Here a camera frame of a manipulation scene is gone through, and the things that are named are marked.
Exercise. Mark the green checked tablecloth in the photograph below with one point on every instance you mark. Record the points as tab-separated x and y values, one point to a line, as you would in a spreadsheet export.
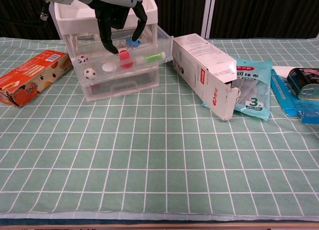
149	152

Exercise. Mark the black pleated curtain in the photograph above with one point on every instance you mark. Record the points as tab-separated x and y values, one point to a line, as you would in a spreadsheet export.
261	13

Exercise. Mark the small soccer ball toy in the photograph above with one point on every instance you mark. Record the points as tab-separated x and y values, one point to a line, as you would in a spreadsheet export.
89	73

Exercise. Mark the blue binder clip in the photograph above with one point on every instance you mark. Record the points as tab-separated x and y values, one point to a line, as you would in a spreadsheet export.
132	42

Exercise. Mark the orange snack carton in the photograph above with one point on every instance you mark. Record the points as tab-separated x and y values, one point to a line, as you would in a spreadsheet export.
30	70

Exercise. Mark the red plastic cap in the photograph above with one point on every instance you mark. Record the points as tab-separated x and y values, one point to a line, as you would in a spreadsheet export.
125	60

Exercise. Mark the white small packet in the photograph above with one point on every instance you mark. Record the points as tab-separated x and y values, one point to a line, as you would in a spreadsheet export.
281	70

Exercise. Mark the dark tin can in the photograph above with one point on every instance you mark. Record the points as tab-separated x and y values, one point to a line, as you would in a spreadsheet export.
301	80

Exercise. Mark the white round cap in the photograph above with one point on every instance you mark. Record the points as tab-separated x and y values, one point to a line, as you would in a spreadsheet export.
109	67

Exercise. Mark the white tall carton box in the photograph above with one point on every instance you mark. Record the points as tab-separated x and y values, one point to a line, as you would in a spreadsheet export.
199	55

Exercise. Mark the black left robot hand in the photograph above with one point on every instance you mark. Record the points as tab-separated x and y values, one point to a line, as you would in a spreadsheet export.
109	5

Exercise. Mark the teal cleaning cloth package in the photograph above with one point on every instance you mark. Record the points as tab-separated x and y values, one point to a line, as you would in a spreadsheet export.
259	90

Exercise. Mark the white dotted dice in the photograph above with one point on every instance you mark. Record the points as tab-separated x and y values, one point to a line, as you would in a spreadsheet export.
83	60

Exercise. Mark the blue flat package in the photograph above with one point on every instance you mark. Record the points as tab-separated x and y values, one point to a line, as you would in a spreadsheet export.
281	92

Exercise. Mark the white frame pole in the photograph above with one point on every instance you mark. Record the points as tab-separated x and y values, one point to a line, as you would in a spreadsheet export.
208	13

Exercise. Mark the white plastic drawer organizer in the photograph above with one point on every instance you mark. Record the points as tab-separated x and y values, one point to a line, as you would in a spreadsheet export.
72	18

